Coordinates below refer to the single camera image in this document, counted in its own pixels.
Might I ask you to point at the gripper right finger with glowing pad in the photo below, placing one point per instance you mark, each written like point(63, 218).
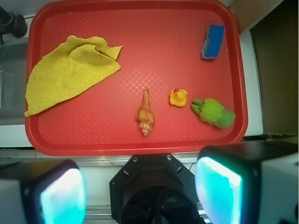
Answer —
point(253, 182)

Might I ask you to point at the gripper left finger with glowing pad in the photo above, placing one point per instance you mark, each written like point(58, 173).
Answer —
point(44, 192)

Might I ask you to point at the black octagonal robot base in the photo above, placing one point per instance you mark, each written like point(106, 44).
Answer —
point(154, 189)

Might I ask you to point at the green plush animal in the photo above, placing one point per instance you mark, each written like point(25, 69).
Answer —
point(213, 112)

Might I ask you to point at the yellow rubber duck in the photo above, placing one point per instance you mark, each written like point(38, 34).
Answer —
point(178, 97)

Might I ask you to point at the brown spiral seashell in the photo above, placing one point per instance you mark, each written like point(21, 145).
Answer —
point(144, 114)

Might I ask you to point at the yellow cloth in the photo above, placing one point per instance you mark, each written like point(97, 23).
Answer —
point(72, 68)

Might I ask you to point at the blue sponge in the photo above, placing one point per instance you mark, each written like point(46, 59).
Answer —
point(213, 42)

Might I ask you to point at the red plastic tray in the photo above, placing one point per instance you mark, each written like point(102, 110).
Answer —
point(161, 50)

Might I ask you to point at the black knob clamp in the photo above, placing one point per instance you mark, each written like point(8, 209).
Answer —
point(11, 24)

